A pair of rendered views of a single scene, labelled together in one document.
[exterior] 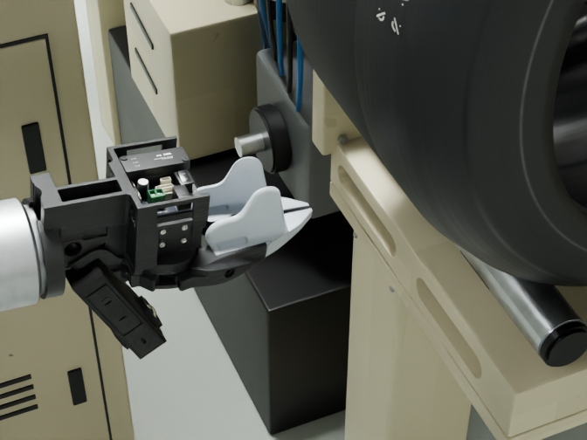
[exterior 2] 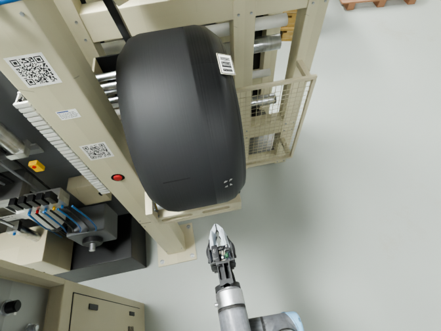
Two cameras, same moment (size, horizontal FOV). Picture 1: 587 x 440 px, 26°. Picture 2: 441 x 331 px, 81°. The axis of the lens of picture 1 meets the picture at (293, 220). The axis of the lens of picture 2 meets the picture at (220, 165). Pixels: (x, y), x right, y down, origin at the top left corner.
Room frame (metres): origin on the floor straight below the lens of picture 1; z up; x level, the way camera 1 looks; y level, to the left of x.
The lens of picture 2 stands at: (0.58, 0.27, 1.84)
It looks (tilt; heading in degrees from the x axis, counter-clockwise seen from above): 57 degrees down; 288
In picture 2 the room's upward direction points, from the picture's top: 6 degrees counter-clockwise
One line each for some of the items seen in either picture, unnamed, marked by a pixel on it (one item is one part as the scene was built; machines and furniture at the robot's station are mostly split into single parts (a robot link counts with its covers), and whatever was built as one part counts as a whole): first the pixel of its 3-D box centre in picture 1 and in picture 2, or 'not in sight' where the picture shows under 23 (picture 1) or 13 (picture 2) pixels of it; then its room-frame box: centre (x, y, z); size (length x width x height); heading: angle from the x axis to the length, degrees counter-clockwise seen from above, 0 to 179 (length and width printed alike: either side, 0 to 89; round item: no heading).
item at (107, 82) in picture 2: not in sight; (128, 92); (1.24, -0.54, 1.05); 0.20 x 0.15 x 0.30; 23
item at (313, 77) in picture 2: not in sight; (229, 137); (0.81, -0.67, 0.65); 0.90 x 0.02 x 0.70; 23
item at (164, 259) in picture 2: not in sight; (175, 243); (1.12, -0.16, 0.01); 0.27 x 0.27 x 0.02; 23
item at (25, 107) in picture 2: not in sight; (75, 153); (1.18, -0.10, 1.19); 0.05 x 0.04 x 0.48; 113
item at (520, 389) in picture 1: (453, 260); (197, 203); (0.83, -0.15, 0.84); 0.36 x 0.09 x 0.06; 23
